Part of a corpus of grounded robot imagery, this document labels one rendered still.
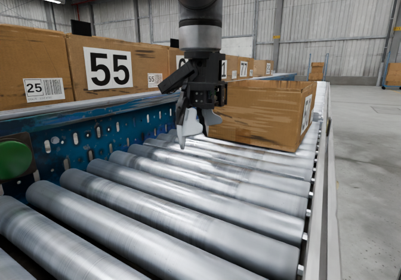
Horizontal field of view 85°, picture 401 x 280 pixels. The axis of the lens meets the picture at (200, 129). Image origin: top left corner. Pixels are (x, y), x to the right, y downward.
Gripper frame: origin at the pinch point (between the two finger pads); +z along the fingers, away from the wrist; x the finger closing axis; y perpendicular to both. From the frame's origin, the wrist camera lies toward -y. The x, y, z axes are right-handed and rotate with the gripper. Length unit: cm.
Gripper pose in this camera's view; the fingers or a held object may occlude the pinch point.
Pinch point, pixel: (193, 139)
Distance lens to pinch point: 53.6
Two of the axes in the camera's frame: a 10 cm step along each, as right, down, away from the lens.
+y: 8.7, 1.3, -4.7
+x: 4.9, -2.3, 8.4
